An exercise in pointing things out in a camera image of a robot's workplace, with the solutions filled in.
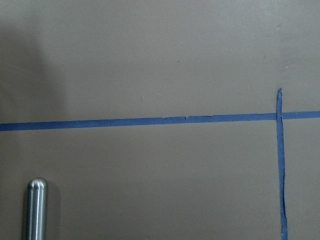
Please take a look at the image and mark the steel muddler black tip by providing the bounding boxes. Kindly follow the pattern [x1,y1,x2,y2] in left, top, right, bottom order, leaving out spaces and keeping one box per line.
[25,177,49,240]

